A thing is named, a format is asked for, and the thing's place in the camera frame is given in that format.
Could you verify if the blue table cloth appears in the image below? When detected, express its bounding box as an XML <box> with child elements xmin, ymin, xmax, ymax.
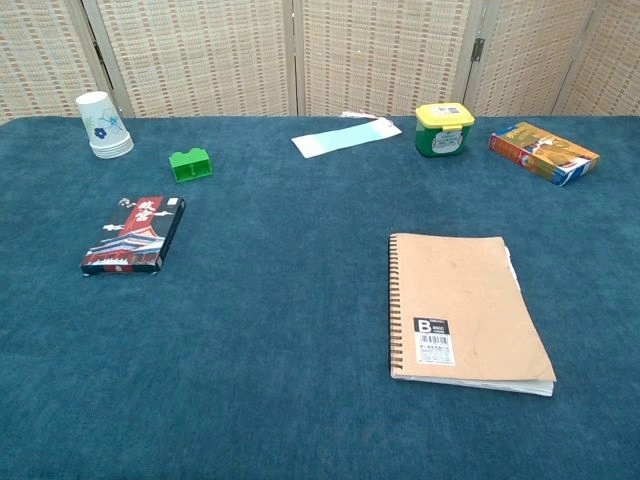
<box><xmin>0</xmin><ymin>114</ymin><xmax>640</xmax><ymax>480</ymax></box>

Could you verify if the kraft cover spiral notebook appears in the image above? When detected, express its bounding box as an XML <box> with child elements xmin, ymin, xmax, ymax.
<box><xmin>387</xmin><ymin>232</ymin><xmax>558</xmax><ymax>398</ymax></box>

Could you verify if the green jar with yellow lid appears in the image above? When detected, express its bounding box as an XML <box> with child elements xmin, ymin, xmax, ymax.
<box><xmin>414</xmin><ymin>103</ymin><xmax>476</xmax><ymax>159</ymax></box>

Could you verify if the orange blue printed carton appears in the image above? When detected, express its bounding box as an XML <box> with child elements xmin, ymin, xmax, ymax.
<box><xmin>487</xmin><ymin>121</ymin><xmax>601</xmax><ymax>187</ymax></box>

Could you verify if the black red palace print box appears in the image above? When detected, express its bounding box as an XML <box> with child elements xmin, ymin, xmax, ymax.
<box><xmin>80</xmin><ymin>195</ymin><xmax>186</xmax><ymax>277</ymax></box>

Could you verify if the light blue paper bookmark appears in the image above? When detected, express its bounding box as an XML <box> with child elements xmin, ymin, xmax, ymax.
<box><xmin>291</xmin><ymin>111</ymin><xmax>404</xmax><ymax>160</ymax></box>

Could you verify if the green toy building brick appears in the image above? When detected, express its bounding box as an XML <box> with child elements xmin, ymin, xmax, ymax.
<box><xmin>168</xmin><ymin>147</ymin><xmax>214</xmax><ymax>184</ymax></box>

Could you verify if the woven folding screen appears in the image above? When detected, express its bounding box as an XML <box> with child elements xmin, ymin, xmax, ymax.
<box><xmin>0</xmin><ymin>0</ymin><xmax>640</xmax><ymax>126</ymax></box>

